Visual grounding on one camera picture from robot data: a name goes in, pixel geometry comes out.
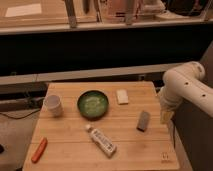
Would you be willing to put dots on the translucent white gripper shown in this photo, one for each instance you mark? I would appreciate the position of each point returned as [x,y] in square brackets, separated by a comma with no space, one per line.
[167,107]

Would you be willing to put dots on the white squeeze bottle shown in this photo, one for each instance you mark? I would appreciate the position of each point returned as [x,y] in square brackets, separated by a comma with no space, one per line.
[102,141]

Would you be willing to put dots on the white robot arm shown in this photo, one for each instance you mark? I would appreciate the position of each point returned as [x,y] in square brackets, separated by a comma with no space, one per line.
[184,82]

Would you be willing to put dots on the grey chalkboard eraser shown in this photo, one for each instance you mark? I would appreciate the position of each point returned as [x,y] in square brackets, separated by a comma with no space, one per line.
[143,121]

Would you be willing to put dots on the green bowl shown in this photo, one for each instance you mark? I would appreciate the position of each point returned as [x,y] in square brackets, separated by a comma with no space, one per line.
[93,104]

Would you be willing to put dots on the white paper cup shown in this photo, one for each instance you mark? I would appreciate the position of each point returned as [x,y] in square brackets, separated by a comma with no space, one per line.
[53,105]

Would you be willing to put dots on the orange carrot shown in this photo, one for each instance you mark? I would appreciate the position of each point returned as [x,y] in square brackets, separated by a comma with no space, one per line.
[39,151]

